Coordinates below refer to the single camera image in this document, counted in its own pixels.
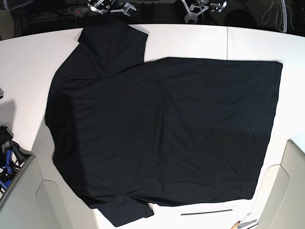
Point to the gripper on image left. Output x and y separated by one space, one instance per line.
123 8

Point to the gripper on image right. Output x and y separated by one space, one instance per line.
192 12

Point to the black T-shirt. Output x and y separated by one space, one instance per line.
170 132

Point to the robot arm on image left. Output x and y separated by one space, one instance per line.
110 6

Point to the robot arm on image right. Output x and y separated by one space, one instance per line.
212 5

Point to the blue and black clutter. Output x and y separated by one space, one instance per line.
12 158

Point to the grey chair back right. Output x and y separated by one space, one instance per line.
280 203

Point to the grey chair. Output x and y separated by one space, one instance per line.
280 203
30 202

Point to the tools at bottom edge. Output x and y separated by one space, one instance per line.
243 223

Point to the grey chair back left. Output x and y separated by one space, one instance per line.
30 202

